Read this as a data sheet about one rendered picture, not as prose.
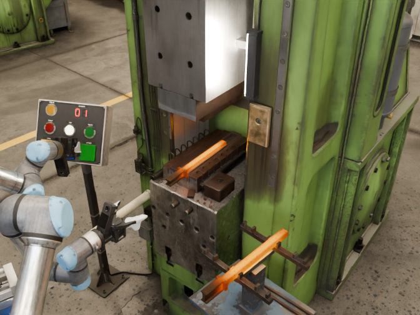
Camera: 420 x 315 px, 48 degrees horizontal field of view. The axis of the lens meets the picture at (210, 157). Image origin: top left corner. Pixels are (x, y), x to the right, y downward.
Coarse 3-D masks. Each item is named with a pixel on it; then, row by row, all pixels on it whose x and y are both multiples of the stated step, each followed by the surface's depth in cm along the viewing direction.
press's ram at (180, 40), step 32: (160, 0) 170; (192, 0) 161; (224, 0) 166; (160, 32) 177; (192, 32) 167; (224, 32) 173; (160, 64) 184; (192, 64) 174; (224, 64) 180; (192, 96) 184
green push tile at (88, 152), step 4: (84, 144) 215; (88, 144) 216; (84, 148) 215; (88, 148) 215; (92, 148) 215; (84, 152) 216; (88, 152) 215; (92, 152) 215; (80, 156) 216; (84, 156) 216; (88, 156) 215; (92, 156) 215; (84, 160) 216; (88, 160) 215; (92, 160) 215
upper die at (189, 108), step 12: (240, 84) 205; (168, 96) 190; (180, 96) 185; (228, 96) 200; (168, 108) 193; (180, 108) 188; (192, 108) 184; (204, 108) 188; (216, 108) 195; (192, 120) 187
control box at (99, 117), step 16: (64, 112) 217; (80, 112) 216; (96, 112) 214; (64, 128) 217; (80, 128) 216; (96, 128) 215; (80, 144) 217; (96, 144) 215; (80, 160) 217; (96, 160) 215
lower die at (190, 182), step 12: (216, 132) 237; (228, 132) 235; (204, 144) 225; (228, 144) 224; (240, 144) 225; (180, 156) 218; (192, 156) 216; (216, 156) 216; (228, 156) 218; (168, 168) 210; (192, 168) 207; (204, 168) 208; (216, 168) 212; (180, 180) 209; (192, 180) 204
